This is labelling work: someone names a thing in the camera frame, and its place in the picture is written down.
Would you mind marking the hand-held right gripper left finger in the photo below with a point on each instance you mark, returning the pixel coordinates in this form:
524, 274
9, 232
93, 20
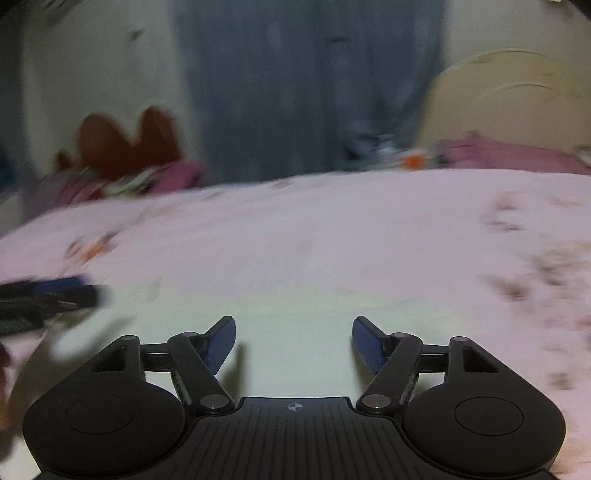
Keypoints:
221, 345

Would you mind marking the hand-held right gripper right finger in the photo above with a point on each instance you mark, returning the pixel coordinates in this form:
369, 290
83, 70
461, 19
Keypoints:
367, 345

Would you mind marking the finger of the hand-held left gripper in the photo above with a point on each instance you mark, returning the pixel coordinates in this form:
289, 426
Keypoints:
62, 284
81, 297

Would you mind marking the light green knit sweater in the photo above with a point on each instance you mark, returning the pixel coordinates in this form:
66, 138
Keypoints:
295, 341

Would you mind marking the pink floral bed sheet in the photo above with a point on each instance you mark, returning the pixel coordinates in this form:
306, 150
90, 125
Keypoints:
323, 230

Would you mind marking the red scalloped headboard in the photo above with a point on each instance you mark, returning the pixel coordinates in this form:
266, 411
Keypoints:
124, 147

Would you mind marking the colourful cloth pile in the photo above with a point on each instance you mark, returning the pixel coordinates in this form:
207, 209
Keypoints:
392, 154

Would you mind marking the pink pillow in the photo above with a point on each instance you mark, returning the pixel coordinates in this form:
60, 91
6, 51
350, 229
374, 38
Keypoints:
508, 154

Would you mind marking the blue curtain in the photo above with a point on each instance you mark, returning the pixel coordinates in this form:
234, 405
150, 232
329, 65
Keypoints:
295, 83

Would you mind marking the cream round headboard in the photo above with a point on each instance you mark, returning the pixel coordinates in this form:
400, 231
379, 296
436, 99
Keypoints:
508, 97

